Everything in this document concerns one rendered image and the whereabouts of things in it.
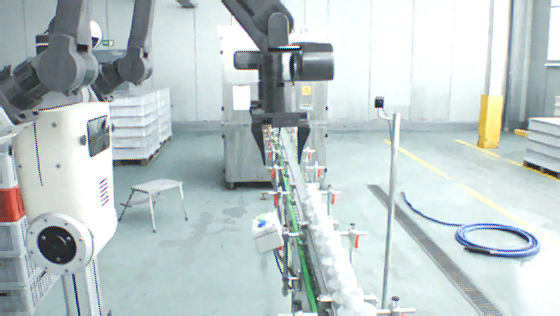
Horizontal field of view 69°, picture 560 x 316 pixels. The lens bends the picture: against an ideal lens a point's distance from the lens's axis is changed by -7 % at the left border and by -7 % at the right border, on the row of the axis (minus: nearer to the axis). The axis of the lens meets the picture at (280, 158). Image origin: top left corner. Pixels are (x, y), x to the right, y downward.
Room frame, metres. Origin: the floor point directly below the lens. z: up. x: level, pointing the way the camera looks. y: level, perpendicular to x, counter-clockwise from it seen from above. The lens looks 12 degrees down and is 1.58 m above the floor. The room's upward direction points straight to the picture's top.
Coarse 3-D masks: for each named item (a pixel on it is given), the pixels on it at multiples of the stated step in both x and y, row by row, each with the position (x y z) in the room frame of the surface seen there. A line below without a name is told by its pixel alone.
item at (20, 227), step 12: (24, 216) 2.51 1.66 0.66; (0, 228) 2.39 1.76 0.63; (12, 228) 2.39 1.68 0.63; (24, 228) 2.50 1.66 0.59; (0, 240) 2.38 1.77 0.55; (12, 240) 2.39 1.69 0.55; (24, 240) 2.47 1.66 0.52; (0, 252) 2.37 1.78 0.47; (12, 252) 2.39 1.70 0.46; (24, 252) 2.43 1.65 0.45
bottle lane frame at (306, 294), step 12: (276, 144) 3.32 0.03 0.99; (276, 156) 3.34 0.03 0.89; (288, 204) 1.88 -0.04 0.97; (288, 216) 1.88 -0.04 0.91; (288, 228) 1.87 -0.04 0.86; (300, 240) 1.40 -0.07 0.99; (300, 252) 1.29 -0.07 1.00; (300, 264) 1.25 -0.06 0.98; (312, 288) 1.07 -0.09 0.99; (300, 300) 1.24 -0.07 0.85; (312, 300) 0.99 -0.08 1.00
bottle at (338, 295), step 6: (342, 276) 0.81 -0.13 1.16; (348, 276) 0.81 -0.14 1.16; (354, 276) 0.80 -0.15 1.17; (342, 282) 0.78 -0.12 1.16; (348, 282) 0.78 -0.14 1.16; (354, 282) 0.78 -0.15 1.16; (342, 288) 0.78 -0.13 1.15; (336, 294) 0.79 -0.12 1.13; (342, 294) 0.78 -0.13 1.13; (336, 300) 0.78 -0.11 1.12; (336, 306) 0.78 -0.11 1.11
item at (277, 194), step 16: (272, 160) 2.59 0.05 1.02; (288, 160) 2.14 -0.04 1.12; (304, 160) 2.14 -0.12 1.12; (272, 176) 2.14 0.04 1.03; (288, 176) 2.13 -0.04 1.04; (304, 176) 2.14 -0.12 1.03; (272, 192) 1.69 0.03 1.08; (288, 192) 1.69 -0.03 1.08; (320, 192) 1.70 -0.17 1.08; (336, 192) 1.70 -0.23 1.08; (304, 224) 1.24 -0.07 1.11; (336, 224) 1.24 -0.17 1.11; (352, 224) 1.25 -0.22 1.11; (288, 240) 1.23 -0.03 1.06; (352, 240) 1.25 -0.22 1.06; (352, 256) 1.25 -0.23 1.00; (288, 288) 1.24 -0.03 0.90; (320, 304) 0.79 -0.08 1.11
